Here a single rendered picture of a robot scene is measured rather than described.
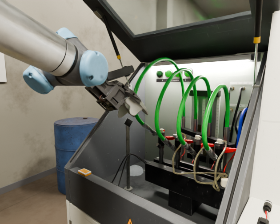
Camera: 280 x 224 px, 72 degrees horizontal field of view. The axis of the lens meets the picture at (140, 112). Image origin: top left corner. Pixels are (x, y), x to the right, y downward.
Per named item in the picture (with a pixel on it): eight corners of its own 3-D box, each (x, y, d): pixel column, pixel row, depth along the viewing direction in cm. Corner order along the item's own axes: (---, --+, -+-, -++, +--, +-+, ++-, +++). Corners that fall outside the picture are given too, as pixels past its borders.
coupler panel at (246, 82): (221, 142, 92) (226, 74, 87) (223, 140, 94) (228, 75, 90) (253, 147, 83) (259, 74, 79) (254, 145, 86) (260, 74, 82)
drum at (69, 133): (78, 171, 296) (76, 114, 284) (111, 178, 273) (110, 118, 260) (46, 190, 244) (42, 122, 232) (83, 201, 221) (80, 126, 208)
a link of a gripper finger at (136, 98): (135, 107, 66) (114, 92, 65) (138, 103, 67) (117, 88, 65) (140, 102, 62) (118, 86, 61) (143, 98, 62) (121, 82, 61)
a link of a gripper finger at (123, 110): (122, 125, 72) (109, 108, 67) (130, 113, 75) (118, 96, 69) (128, 126, 70) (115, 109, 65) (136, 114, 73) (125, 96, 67)
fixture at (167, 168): (145, 195, 86) (145, 162, 84) (157, 186, 94) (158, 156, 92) (224, 232, 65) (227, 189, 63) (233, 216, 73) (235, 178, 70)
